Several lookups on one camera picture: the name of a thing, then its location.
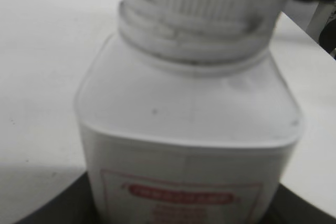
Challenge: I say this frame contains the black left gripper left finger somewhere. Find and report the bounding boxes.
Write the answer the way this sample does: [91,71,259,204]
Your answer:
[10,167,99,223]

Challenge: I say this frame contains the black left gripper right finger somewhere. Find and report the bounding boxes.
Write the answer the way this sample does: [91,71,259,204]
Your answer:
[272,184,335,224]

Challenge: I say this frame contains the white yili changqing bottle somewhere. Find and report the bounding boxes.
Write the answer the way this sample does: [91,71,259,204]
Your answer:
[75,1,302,224]

